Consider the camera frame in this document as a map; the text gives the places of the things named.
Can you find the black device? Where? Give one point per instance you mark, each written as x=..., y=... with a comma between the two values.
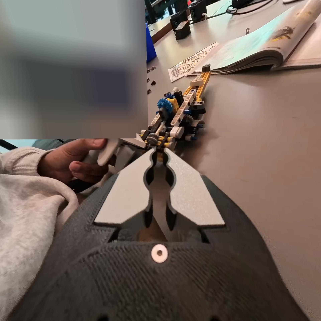
x=180, y=25
x=198, y=11

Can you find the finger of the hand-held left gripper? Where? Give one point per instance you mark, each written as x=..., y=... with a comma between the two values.
x=136, y=143

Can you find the person's left forearm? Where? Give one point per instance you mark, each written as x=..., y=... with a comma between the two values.
x=22, y=160

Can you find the small metal clip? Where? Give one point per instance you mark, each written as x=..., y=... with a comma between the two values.
x=248, y=30

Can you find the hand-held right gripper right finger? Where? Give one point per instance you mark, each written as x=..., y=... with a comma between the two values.
x=195, y=198

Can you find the small black lego piece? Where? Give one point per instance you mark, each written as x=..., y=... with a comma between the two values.
x=152, y=82

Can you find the lego instruction booklet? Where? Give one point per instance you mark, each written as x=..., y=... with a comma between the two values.
x=263, y=40

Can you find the person's left hand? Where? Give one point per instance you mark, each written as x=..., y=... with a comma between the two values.
x=62, y=160

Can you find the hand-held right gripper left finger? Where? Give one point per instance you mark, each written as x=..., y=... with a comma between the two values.
x=125, y=198

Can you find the blue box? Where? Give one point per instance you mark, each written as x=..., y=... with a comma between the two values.
x=151, y=45

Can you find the lego crane model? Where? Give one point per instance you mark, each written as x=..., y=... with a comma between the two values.
x=180, y=112

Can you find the sticker sheet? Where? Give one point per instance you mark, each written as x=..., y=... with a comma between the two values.
x=190, y=65

